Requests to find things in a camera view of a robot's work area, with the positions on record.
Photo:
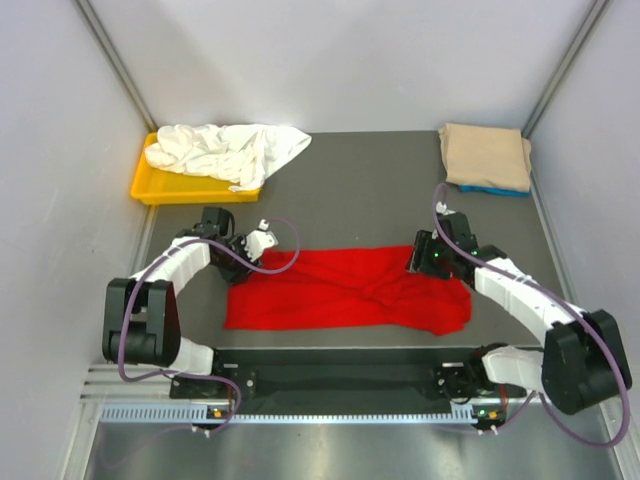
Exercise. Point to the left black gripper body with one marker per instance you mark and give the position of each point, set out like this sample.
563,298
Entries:
230,267

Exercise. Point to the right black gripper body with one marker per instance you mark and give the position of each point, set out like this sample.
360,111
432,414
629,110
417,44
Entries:
438,263

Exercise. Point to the red t-shirt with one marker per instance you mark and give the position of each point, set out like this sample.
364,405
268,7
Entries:
344,288

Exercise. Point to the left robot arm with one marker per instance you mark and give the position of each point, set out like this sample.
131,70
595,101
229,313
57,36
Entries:
141,320

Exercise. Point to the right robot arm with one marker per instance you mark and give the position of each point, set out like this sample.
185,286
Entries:
581,361

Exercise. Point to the white t-shirt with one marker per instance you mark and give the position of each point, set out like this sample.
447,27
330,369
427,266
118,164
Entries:
245,156

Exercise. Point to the folded blue t-shirt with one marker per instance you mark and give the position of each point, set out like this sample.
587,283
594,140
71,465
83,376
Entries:
493,191

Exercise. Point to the yellow plastic bin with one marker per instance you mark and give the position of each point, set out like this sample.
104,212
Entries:
154,187

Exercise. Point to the folded beige t-shirt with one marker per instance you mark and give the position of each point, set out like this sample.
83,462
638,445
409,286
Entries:
486,156

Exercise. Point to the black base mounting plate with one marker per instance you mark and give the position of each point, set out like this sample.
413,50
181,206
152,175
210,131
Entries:
341,381

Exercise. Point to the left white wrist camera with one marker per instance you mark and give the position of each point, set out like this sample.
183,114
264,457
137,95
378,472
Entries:
258,241

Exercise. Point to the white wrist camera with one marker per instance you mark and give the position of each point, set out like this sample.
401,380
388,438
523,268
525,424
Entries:
442,209
258,241

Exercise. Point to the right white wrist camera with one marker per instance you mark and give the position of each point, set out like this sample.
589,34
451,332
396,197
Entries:
442,209

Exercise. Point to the slotted grey cable duct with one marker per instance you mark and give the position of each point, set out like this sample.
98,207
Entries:
202,414

